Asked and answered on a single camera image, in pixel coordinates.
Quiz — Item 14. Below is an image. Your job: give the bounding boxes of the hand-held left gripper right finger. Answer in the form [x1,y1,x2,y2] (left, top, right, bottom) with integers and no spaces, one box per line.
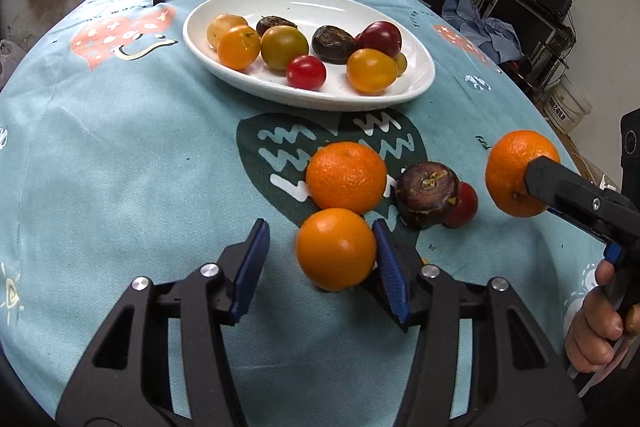
[371,219,587,427]

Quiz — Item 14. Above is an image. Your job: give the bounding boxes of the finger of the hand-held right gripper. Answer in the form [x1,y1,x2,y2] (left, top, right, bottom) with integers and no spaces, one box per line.
[524,156,632,234]
[547,206,624,265]

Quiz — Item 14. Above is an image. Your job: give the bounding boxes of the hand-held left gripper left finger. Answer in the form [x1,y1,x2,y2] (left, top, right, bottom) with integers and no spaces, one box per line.
[57,218,271,427]

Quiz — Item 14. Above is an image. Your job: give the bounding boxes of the orange mandarin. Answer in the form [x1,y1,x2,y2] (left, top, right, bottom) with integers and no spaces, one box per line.
[485,130,562,219]
[305,141,388,214]
[296,208,378,292]

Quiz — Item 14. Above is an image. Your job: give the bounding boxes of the white oval plate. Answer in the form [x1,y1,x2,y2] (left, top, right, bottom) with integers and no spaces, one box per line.
[182,0,436,112]

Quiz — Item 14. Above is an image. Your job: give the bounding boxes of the red cherry tomato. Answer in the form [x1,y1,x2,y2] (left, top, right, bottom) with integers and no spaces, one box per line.
[286,55,327,91]
[442,181,479,229]

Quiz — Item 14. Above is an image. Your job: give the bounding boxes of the orange yellow tomato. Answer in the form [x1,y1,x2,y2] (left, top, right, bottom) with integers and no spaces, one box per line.
[346,48,398,95]

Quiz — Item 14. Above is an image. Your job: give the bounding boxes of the smooth orange tomato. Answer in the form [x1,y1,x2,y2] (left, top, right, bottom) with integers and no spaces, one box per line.
[216,25,262,72]

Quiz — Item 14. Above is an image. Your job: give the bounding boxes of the greenish yellow tomato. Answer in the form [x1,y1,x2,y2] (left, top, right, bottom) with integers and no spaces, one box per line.
[260,26,310,72]

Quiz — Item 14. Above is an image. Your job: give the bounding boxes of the dark brown water chestnut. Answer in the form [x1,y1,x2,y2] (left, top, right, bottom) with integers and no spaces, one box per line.
[311,25,358,65]
[256,15,298,38]

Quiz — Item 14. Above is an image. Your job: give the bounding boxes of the dark red plum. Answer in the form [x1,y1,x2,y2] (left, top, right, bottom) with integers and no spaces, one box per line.
[355,21,402,59]

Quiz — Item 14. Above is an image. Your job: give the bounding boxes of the pale yellow plum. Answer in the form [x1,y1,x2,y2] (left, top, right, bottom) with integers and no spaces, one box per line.
[206,14,249,49]

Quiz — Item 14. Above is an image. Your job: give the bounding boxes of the person's right hand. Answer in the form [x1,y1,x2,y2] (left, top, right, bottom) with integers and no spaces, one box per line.
[565,259,640,374]

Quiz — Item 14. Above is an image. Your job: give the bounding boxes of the dark wrinkled passion fruit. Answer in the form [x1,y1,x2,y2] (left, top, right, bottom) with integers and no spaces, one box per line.
[396,162,460,229]

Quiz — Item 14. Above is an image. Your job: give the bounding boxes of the white plastic bucket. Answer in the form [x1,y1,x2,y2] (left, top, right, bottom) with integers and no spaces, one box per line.
[544,74,593,136]

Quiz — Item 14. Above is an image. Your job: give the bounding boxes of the light blue printed tablecloth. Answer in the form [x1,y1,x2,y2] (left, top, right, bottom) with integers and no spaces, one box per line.
[0,0,621,427]

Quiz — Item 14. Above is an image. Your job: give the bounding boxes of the black monitor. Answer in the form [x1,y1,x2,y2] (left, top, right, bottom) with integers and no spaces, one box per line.
[487,0,563,72]

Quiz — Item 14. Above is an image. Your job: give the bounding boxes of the blue crumpled clothes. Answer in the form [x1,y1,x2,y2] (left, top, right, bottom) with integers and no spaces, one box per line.
[441,0,525,65]

